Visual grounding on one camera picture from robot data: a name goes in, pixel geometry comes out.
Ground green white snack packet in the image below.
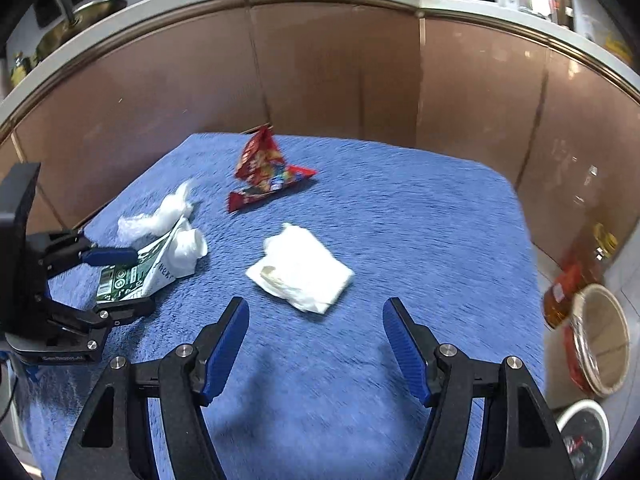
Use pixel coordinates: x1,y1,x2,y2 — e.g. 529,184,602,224
96,217,208,304

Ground clear white plastic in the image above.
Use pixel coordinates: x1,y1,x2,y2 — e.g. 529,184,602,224
117,180,193,244

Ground white tissue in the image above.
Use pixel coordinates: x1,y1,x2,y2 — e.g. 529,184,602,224
245,223,355,315

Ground red snack bag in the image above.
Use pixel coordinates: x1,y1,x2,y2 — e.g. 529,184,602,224
228,124,317,212

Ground white trash bin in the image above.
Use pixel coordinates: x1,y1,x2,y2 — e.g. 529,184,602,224
556,399,611,480

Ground wooden waste basket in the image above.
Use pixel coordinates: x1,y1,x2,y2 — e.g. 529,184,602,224
562,284,630,399

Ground cooking oil bottle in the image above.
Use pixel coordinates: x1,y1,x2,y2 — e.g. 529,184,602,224
542,222,618,328

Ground blue towel mat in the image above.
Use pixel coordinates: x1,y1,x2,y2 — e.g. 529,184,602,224
14,132,547,480

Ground steel pot with handle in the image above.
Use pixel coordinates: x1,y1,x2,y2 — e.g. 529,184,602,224
36,0,127,62

